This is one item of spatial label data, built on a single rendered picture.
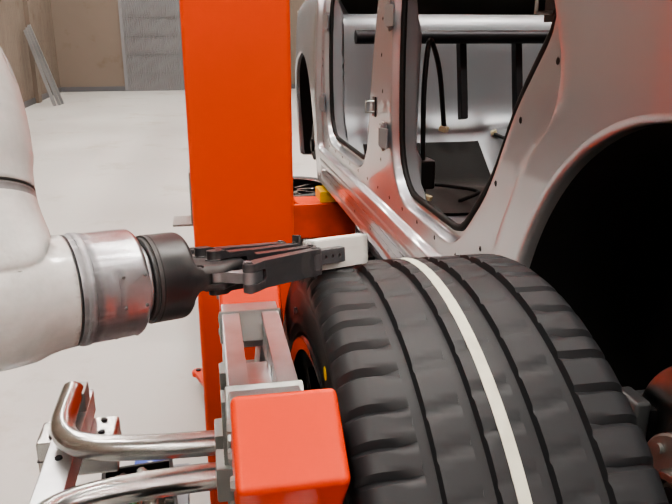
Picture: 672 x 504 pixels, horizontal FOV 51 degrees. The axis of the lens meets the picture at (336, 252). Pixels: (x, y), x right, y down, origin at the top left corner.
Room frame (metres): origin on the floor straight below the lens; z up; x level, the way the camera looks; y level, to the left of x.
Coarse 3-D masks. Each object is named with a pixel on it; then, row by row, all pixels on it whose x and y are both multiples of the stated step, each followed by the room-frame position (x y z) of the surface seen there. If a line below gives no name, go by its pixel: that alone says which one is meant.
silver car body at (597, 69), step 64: (320, 0) 3.19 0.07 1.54; (384, 0) 2.15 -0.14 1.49; (448, 0) 4.15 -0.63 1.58; (512, 0) 4.22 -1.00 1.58; (576, 0) 0.99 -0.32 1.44; (640, 0) 0.85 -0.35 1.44; (320, 64) 3.16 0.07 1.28; (384, 64) 2.10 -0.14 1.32; (448, 64) 3.24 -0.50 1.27; (512, 64) 3.15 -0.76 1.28; (576, 64) 0.97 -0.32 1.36; (640, 64) 0.83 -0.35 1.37; (320, 128) 3.17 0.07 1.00; (384, 128) 2.00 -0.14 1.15; (448, 128) 2.28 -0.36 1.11; (512, 128) 1.22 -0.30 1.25; (576, 128) 0.96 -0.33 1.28; (384, 192) 2.08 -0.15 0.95; (448, 192) 2.71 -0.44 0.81; (512, 192) 1.14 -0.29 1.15; (384, 256) 1.99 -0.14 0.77; (512, 256) 1.12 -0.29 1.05
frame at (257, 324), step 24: (240, 312) 0.69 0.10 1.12; (264, 312) 0.69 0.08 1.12; (240, 336) 0.63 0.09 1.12; (264, 336) 0.67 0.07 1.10; (240, 360) 0.58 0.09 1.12; (264, 360) 0.76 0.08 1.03; (288, 360) 0.58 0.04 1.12; (240, 384) 0.53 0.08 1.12; (264, 384) 0.53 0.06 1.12; (288, 384) 0.53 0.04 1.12
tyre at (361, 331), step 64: (448, 256) 0.73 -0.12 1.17; (320, 320) 0.57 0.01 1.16; (384, 320) 0.57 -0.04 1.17; (448, 320) 0.56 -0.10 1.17; (512, 320) 0.56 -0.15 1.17; (576, 320) 0.57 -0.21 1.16; (384, 384) 0.49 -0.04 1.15; (448, 384) 0.49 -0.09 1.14; (512, 384) 0.50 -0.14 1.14; (576, 384) 0.50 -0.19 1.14; (384, 448) 0.44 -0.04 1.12; (448, 448) 0.45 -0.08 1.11; (576, 448) 0.46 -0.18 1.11; (640, 448) 0.46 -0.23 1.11
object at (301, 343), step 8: (304, 336) 0.70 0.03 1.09; (296, 344) 0.75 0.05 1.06; (304, 344) 0.68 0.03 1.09; (296, 352) 0.76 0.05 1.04; (304, 352) 0.76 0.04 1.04; (312, 352) 0.64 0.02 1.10; (296, 360) 0.79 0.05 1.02; (304, 360) 0.79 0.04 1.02; (312, 360) 0.62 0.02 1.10; (296, 368) 0.81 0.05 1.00; (304, 368) 0.81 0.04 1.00; (312, 368) 0.81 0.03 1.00; (304, 376) 0.82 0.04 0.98; (312, 376) 0.80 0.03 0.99; (304, 384) 0.83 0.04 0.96; (312, 384) 0.79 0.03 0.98; (320, 384) 0.58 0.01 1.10
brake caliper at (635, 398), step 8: (624, 392) 0.90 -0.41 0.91; (632, 392) 0.90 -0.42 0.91; (640, 392) 0.93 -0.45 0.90; (632, 400) 0.88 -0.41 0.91; (640, 400) 0.87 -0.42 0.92; (632, 408) 0.87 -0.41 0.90; (640, 408) 0.86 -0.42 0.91; (648, 408) 0.87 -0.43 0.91; (640, 416) 0.87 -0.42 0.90; (648, 416) 0.87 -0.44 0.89; (640, 424) 0.87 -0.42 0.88; (648, 424) 0.87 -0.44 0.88; (648, 432) 0.87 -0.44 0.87; (648, 440) 0.87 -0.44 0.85
